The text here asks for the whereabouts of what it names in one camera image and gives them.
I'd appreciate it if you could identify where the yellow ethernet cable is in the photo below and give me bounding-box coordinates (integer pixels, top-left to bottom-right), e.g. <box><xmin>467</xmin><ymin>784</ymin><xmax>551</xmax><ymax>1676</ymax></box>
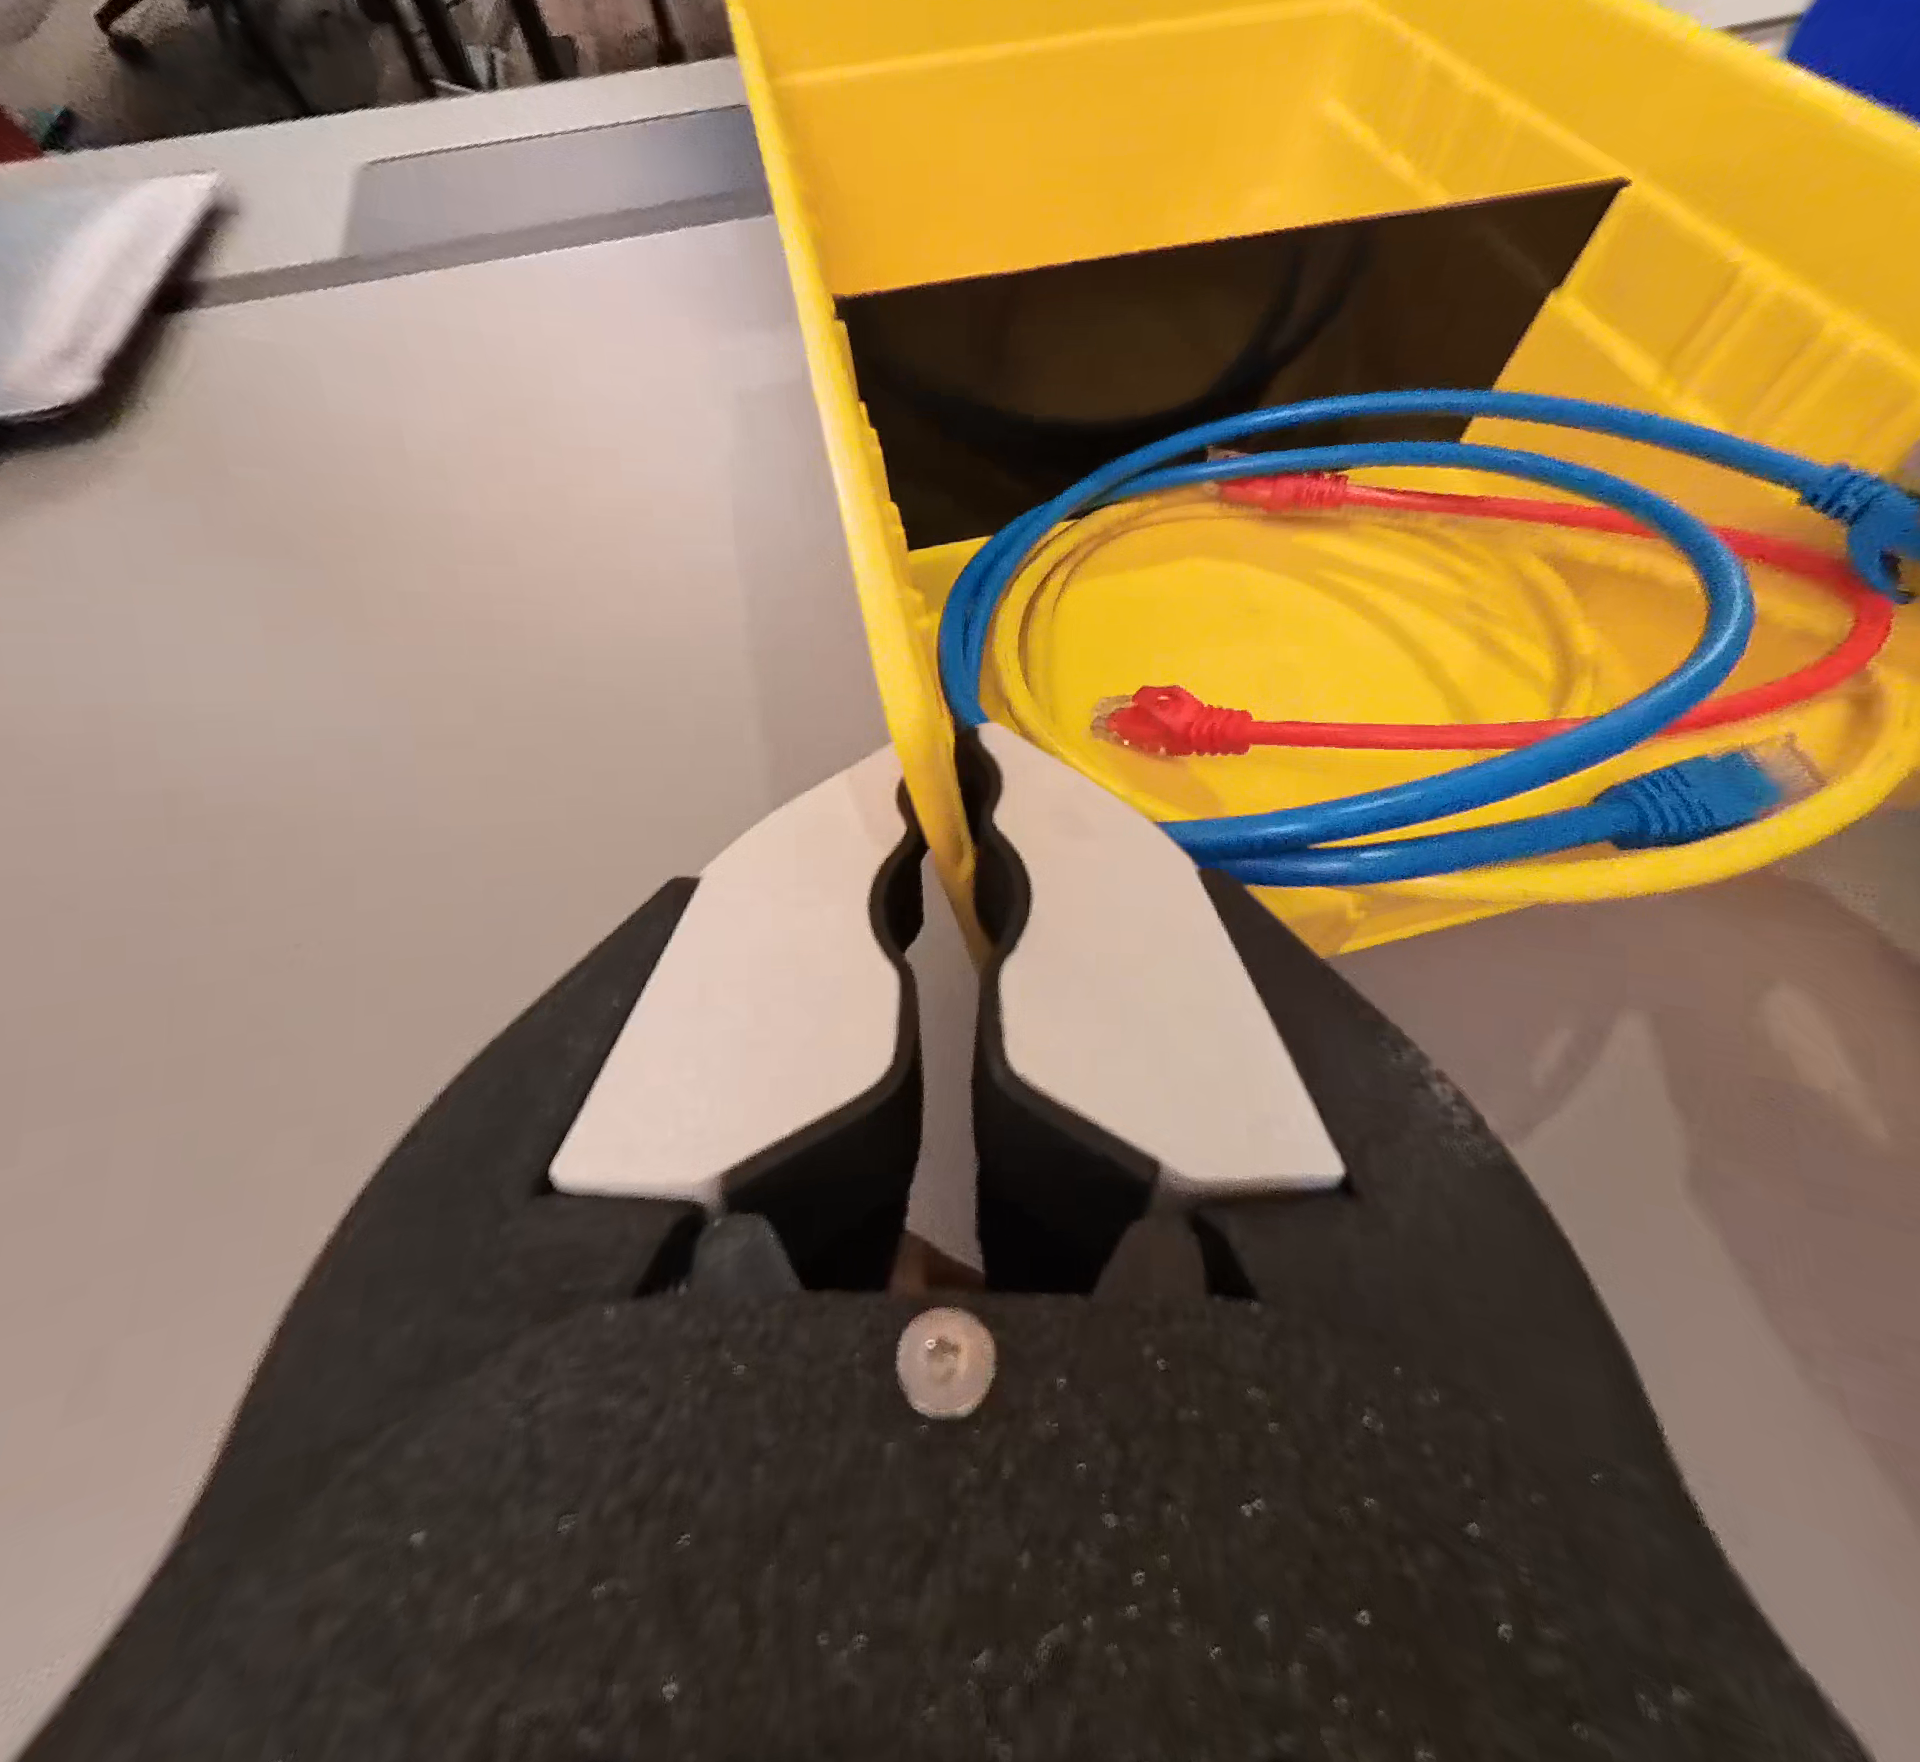
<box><xmin>990</xmin><ymin>493</ymin><xmax>1909</xmax><ymax>803</ymax></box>

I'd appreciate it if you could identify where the wide black bin divider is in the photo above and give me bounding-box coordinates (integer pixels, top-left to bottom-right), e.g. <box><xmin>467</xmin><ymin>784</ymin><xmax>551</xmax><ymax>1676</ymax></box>
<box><xmin>835</xmin><ymin>179</ymin><xmax>1629</xmax><ymax>547</ymax></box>

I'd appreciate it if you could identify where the blue ethernet cable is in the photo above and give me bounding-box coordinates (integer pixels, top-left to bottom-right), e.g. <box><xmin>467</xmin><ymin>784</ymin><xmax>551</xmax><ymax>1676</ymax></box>
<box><xmin>938</xmin><ymin>388</ymin><xmax>1920</xmax><ymax>888</ymax></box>

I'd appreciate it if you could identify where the yellow plastic bin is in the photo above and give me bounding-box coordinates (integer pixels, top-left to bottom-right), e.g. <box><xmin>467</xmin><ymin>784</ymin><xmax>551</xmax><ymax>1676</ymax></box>
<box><xmin>721</xmin><ymin>0</ymin><xmax>1920</xmax><ymax>961</ymax></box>

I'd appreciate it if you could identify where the grey plastic pouch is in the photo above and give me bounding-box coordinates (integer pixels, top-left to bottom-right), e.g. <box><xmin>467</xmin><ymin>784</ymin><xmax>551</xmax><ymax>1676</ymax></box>
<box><xmin>0</xmin><ymin>171</ymin><xmax>229</xmax><ymax>424</ymax></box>

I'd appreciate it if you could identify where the red ethernet cable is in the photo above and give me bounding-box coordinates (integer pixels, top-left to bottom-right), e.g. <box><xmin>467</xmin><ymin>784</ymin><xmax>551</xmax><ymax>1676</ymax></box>
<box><xmin>1091</xmin><ymin>471</ymin><xmax>1901</xmax><ymax>761</ymax></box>

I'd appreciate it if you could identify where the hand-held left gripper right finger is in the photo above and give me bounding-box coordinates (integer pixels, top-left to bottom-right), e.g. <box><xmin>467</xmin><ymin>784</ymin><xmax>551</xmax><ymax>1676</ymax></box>
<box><xmin>966</xmin><ymin>724</ymin><xmax>1349</xmax><ymax>1293</ymax></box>

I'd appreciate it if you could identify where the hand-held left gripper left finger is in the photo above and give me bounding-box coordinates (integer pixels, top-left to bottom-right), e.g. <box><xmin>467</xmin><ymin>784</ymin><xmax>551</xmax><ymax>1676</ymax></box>
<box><xmin>546</xmin><ymin>742</ymin><xmax>923</xmax><ymax>1293</ymax></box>

